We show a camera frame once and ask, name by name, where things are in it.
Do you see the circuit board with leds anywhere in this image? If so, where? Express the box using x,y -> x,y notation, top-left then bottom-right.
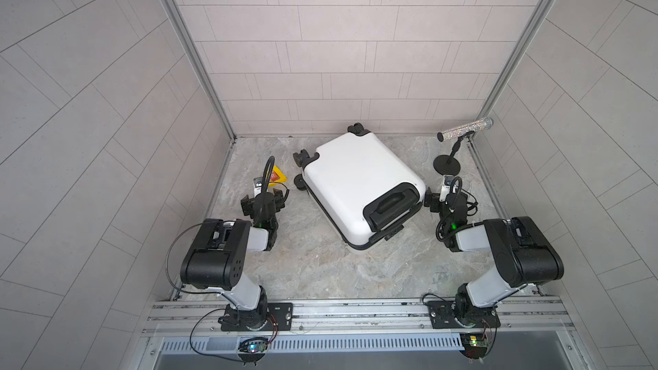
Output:
460,333 -> 490,360
238,337 -> 270,355

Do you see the glitter tube on black stand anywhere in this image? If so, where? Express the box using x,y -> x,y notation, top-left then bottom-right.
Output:
433,118 -> 494,176

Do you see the aluminium mounting rail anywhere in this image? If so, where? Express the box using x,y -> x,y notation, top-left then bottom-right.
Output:
138,296 -> 575,337

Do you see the right circuit board with LEDs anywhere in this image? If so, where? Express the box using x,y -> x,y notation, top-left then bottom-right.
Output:
460,333 -> 490,360

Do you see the left circuit board with LEDs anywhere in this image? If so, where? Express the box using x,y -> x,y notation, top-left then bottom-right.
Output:
238,337 -> 270,355

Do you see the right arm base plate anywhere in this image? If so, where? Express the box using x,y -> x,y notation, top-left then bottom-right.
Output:
423,300 -> 500,329

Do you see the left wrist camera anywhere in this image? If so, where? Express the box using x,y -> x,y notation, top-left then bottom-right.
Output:
253,176 -> 263,196

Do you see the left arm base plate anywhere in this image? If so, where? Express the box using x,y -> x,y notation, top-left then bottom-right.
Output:
218,303 -> 294,332

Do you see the white hard-shell suitcase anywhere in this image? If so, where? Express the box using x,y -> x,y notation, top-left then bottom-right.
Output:
293,123 -> 426,254

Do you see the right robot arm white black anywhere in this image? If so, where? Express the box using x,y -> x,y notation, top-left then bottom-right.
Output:
423,176 -> 565,328

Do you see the white perforated cable duct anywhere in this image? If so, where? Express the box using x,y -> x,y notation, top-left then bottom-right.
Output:
160,333 -> 464,355

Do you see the yellow triangular toy block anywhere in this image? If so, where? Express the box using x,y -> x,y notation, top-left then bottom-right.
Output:
269,165 -> 287,186

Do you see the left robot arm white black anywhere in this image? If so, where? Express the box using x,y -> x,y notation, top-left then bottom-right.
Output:
179,156 -> 287,331

